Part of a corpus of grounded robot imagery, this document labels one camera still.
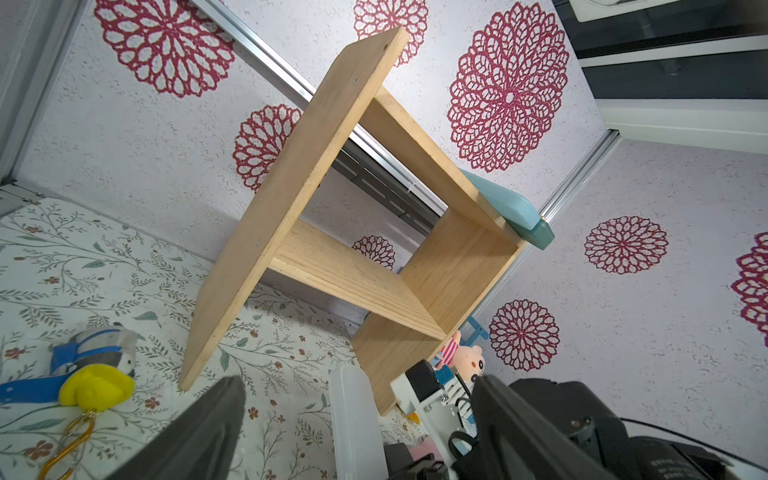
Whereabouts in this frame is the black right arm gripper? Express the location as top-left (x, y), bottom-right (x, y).
top-left (384, 376), bottom-right (614, 480)

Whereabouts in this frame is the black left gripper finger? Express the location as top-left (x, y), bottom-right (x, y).
top-left (109, 376), bottom-right (246, 479)

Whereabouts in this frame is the pink pencil case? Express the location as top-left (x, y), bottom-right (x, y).
top-left (408, 437), bottom-right (443, 461)

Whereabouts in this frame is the teal pencil case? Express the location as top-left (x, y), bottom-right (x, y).
top-left (462, 170), bottom-right (541, 231)

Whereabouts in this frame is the dark green pencil case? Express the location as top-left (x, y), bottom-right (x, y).
top-left (509, 218), bottom-right (555, 250)

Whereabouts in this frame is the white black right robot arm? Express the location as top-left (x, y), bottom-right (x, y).
top-left (389, 376), bottom-right (742, 479)

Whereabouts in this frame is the wooden two-tier shelf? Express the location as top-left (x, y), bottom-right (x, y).
top-left (178, 27), bottom-right (523, 413)

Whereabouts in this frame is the blue white toy crib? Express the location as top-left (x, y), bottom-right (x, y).
top-left (431, 316), bottom-right (488, 435)

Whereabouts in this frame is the orange shirt plush doll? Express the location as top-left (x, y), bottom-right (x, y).
top-left (434, 331), bottom-right (485, 385)

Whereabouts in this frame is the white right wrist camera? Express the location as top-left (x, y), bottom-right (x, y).
top-left (390, 361), bottom-right (476, 479)

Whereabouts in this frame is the grey yellow plush keychain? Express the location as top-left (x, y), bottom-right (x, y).
top-left (1, 323), bottom-right (138, 479)

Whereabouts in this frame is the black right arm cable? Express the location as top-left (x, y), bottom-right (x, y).
top-left (617, 416), bottom-right (768, 469)

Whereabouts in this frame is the dark metal wall shelf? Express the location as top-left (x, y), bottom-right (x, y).
top-left (333, 140), bottom-right (440, 236)

